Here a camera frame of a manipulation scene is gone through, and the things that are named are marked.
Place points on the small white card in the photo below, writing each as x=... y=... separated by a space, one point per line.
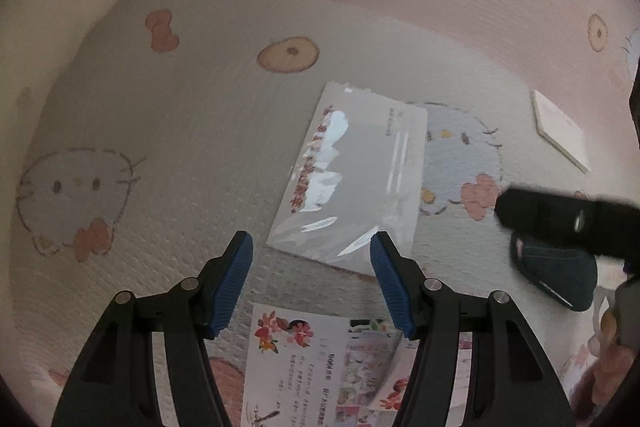
x=560 y=131

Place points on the dark denim glasses case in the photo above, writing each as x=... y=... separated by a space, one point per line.
x=567 y=275

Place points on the person's right hand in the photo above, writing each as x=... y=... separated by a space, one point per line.
x=610 y=370

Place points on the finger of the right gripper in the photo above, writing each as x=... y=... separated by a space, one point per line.
x=601 y=227

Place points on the floral printed white card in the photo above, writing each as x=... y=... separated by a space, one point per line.
x=293 y=369

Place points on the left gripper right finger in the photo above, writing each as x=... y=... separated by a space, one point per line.
x=512 y=382

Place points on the clear sleeved white envelope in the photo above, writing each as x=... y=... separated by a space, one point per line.
x=358 y=172

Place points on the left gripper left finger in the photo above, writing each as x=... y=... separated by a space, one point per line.
x=112 y=381

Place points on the sticker sheet packet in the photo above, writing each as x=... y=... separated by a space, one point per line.
x=370 y=346

